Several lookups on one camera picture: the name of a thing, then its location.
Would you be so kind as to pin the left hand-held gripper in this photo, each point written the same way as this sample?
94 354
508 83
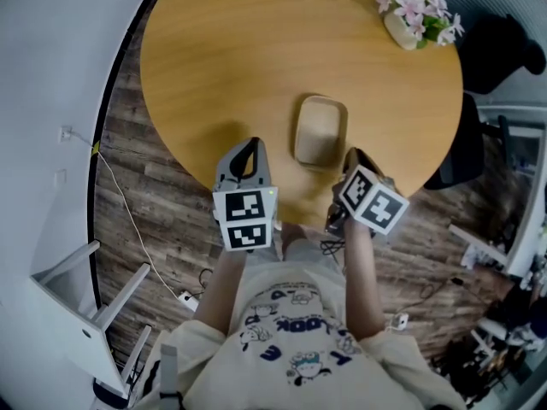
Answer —
243 216

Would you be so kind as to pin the white wall outlet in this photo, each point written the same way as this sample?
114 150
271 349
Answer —
66 133

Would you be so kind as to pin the white power adapter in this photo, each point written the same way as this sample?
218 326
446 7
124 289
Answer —
398 320
187 300

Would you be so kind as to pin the black office chair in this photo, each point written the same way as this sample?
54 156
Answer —
491 58

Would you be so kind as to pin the person's right forearm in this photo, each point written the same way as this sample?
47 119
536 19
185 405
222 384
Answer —
363 280

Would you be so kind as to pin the round wooden table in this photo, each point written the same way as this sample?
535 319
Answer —
265 58

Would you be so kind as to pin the person's light shorts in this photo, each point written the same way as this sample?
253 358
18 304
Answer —
312 254

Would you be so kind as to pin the white pot with pink flowers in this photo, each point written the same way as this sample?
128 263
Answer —
416 15

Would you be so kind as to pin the beige rectangular tray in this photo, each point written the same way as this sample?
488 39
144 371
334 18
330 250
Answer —
319 132

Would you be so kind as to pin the person's cream printed shirt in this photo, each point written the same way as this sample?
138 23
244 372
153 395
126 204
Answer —
299 357

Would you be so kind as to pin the white wall plate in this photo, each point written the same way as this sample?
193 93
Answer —
60 177

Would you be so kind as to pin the person's left forearm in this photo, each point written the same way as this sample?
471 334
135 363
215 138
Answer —
222 288

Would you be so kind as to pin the white side table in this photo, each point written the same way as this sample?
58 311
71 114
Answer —
77 314

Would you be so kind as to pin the white desk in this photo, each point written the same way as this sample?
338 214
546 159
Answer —
527 229

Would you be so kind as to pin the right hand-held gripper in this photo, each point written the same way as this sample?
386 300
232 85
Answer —
372 203

